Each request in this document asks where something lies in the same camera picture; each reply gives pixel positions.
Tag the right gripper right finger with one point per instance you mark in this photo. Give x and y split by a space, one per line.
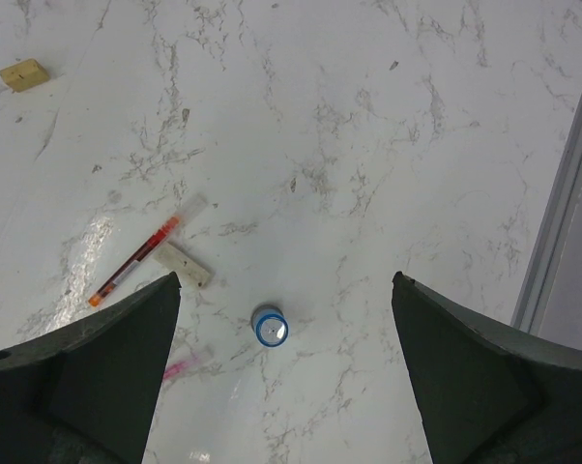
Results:
487 392

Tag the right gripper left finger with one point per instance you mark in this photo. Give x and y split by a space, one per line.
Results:
87 392

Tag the red pen lower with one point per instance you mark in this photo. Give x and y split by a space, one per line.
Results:
194 359

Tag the red pen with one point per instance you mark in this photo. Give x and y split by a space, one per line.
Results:
182 216
194 359

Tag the red pen upper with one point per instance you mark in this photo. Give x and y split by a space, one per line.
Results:
182 216

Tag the blue-capped small bottle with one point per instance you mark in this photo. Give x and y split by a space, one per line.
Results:
269 325

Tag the tan cork eraser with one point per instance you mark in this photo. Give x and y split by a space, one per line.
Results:
24 75

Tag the aluminium frame rail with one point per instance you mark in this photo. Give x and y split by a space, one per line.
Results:
551 240

